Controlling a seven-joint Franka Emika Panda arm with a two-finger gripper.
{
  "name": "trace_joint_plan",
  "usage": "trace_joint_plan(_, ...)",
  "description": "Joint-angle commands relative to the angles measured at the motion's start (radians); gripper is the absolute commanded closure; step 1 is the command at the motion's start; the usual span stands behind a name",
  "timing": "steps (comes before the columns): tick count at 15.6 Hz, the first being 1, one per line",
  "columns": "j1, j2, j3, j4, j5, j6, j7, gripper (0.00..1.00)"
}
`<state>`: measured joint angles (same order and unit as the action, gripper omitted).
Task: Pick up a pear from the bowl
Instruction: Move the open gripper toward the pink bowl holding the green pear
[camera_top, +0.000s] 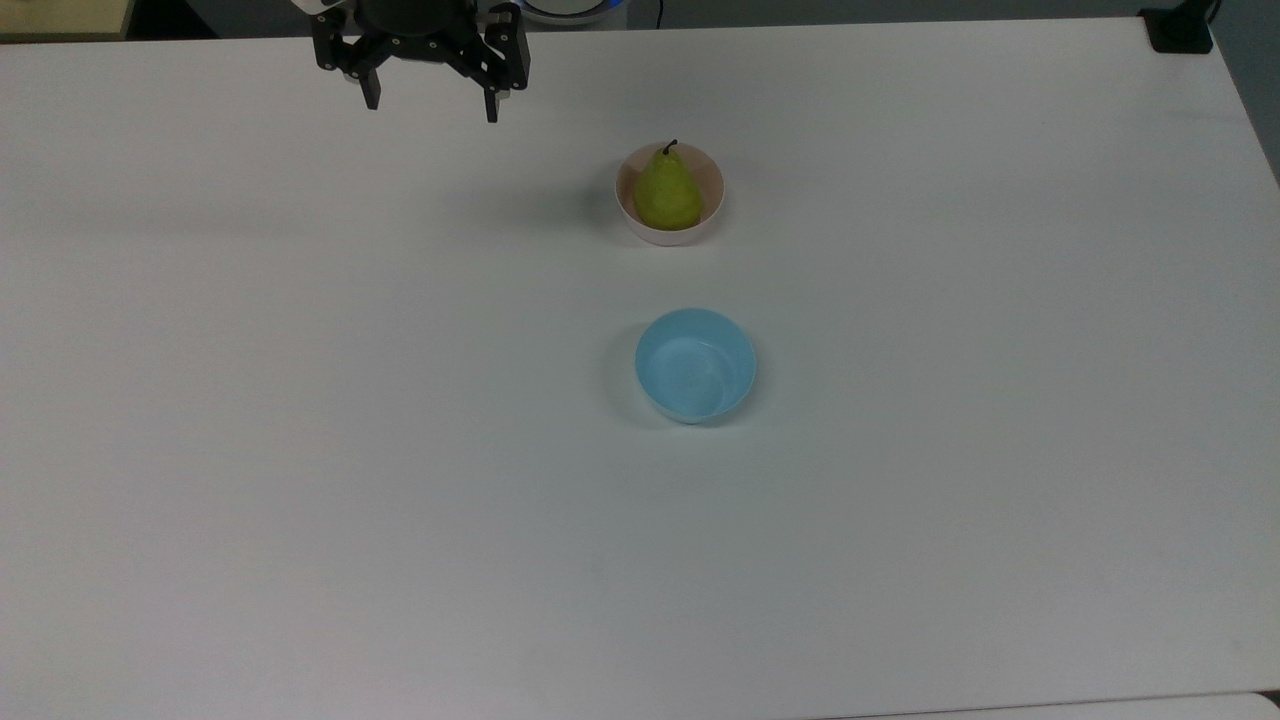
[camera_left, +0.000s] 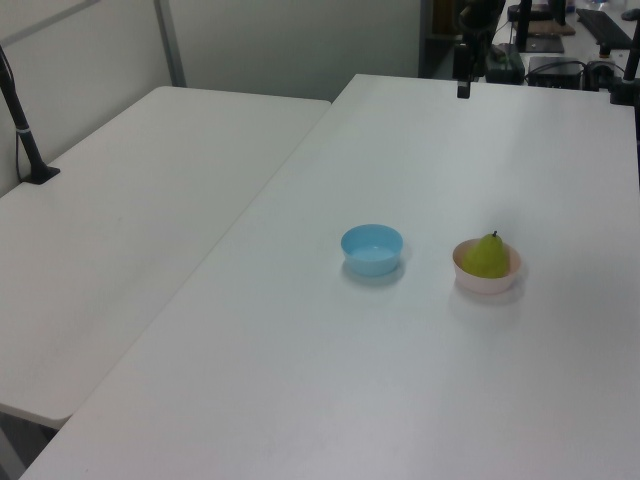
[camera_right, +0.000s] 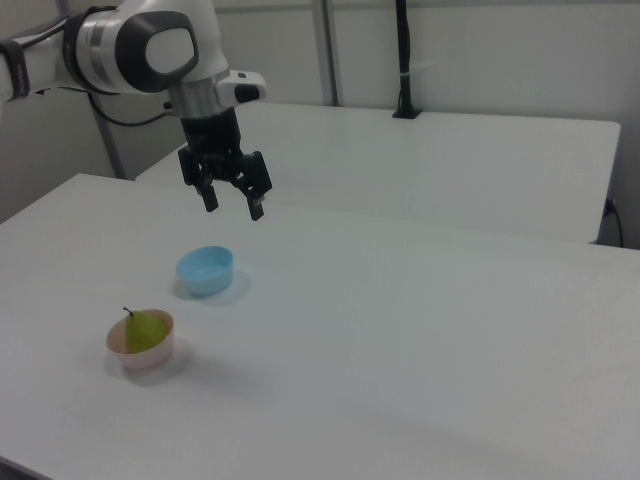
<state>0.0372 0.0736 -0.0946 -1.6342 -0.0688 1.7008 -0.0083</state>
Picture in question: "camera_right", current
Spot pink plastic bowl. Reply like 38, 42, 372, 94
105, 309, 177, 371

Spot white table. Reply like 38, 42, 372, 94
134, 102, 623, 246

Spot white cable tie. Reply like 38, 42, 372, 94
399, 60, 439, 79

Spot black cable at table edge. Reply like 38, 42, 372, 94
604, 198, 626, 248

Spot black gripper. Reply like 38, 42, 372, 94
177, 108, 275, 222

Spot green pear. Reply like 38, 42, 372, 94
122, 306, 169, 355

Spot grey wall frame post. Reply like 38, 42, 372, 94
93, 97, 127, 180
311, 0, 347, 108

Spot black gripper cable on arm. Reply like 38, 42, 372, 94
88, 92, 177, 127

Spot black pole with base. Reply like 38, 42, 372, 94
391, 0, 425, 120

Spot light blue plastic bowl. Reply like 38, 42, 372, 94
174, 245, 235, 297

